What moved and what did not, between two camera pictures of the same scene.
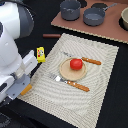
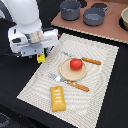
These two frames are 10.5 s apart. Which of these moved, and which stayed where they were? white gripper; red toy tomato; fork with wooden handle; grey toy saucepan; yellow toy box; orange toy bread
Moved: orange toy bread; white gripper
Stayed: fork with wooden handle; grey toy saucepan; yellow toy box; red toy tomato
